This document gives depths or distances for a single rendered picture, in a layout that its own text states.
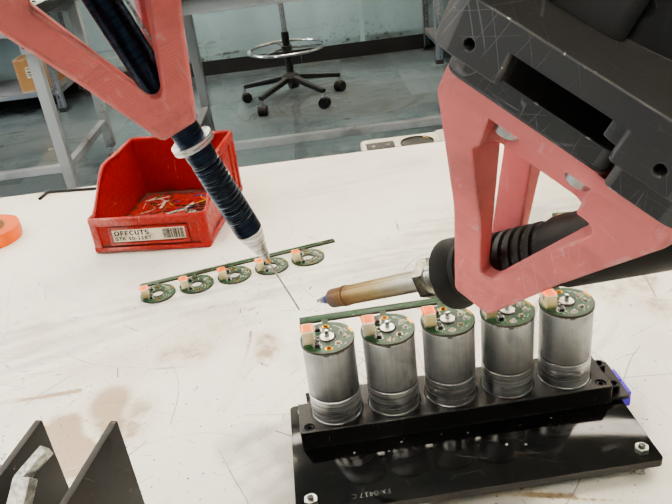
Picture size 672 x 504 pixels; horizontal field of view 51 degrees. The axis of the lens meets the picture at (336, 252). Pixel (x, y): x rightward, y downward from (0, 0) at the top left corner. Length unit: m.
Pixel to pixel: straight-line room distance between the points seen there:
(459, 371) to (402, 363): 0.03
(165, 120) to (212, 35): 4.48
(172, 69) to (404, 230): 0.34
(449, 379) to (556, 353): 0.05
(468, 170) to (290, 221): 0.41
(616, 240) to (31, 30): 0.17
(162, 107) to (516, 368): 0.20
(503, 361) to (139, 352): 0.23
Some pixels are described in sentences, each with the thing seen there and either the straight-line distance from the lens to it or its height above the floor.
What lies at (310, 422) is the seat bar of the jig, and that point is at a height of 0.77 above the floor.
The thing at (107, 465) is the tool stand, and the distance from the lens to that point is 0.28.
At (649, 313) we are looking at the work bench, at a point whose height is 0.75.
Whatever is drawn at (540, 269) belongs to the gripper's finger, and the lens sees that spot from 0.20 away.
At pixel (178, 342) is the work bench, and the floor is 0.75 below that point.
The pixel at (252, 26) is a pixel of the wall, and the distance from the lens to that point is 4.69.
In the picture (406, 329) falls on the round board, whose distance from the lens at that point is 0.32.
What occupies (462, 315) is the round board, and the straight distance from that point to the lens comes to 0.33.
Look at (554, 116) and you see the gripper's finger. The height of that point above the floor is 0.94.
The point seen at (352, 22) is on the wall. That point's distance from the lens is 4.70.
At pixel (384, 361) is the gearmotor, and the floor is 0.80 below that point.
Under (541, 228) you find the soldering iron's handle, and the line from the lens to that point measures 0.21.
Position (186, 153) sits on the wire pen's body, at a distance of 0.25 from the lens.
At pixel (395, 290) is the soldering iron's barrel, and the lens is 0.26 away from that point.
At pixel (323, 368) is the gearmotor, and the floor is 0.80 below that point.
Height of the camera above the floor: 0.99
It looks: 27 degrees down
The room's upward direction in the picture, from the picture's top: 7 degrees counter-clockwise
